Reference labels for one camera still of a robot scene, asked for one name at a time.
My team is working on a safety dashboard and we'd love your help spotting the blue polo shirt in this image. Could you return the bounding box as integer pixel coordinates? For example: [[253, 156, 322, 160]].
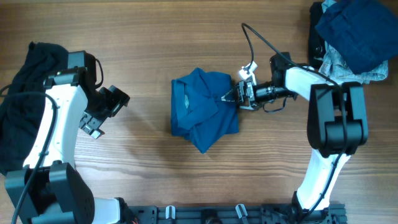
[[170, 68, 239, 154]]

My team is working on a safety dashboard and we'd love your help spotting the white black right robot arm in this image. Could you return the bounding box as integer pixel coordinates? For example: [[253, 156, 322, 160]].
[[221, 52, 368, 220]]

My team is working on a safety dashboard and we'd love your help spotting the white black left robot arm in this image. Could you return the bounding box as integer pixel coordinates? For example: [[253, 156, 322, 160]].
[[5, 51, 137, 223]]

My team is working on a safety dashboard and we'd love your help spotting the folded black garment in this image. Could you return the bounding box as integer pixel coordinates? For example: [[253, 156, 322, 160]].
[[308, 2, 326, 69]]

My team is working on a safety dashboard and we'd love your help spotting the folded grey denim garment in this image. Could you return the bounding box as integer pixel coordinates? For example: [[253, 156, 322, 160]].
[[320, 1, 389, 83]]

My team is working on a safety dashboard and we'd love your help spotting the folded navy garment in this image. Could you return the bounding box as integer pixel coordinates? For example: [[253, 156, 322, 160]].
[[315, 0, 397, 74]]

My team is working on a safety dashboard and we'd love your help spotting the white clip on rail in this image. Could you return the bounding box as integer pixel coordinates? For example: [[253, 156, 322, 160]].
[[235, 203, 248, 220], [165, 205, 176, 220]]

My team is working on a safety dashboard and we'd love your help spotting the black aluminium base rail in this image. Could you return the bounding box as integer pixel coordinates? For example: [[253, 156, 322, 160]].
[[130, 204, 348, 224]]

